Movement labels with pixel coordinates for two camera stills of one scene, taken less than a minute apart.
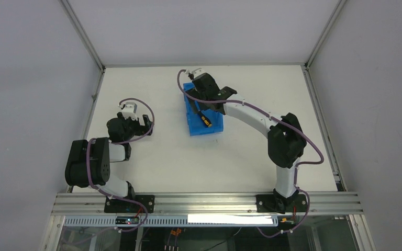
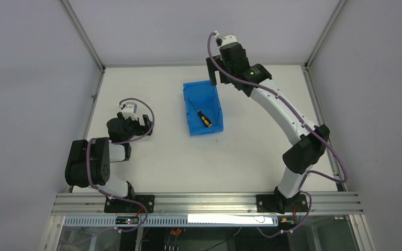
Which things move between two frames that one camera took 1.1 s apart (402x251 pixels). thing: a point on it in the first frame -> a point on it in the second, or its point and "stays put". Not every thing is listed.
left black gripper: (140, 125) stays put
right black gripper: (200, 84) -> (218, 72)
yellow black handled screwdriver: (203, 117) stays put
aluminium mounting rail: (336, 203) stays put
